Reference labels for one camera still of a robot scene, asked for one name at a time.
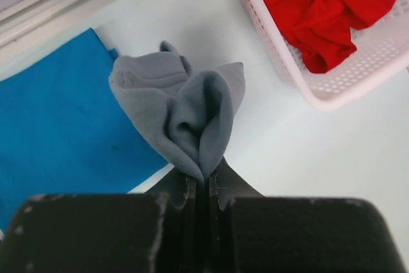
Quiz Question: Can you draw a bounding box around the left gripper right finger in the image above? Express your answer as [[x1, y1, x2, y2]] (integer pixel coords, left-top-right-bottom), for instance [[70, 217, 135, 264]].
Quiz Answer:
[[208, 160, 406, 272]]

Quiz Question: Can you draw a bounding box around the grey t shirt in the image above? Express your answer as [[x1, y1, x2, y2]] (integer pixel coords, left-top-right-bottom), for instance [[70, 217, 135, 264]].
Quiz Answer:
[[109, 41, 245, 183]]

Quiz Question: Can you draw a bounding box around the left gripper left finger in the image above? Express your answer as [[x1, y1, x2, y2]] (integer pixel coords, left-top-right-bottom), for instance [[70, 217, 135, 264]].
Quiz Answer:
[[1, 169, 197, 272]]

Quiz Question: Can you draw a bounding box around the white plastic basket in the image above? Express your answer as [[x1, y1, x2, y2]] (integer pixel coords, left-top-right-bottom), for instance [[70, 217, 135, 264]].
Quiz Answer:
[[241, 0, 408, 111]]

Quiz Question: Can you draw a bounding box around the red t shirt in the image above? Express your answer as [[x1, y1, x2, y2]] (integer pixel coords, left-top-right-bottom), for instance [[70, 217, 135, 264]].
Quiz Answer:
[[263, 0, 397, 74]]

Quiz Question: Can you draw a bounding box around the folded blue t shirt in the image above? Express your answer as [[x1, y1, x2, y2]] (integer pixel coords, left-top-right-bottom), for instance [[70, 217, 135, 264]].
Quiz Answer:
[[1, 29, 166, 230]]

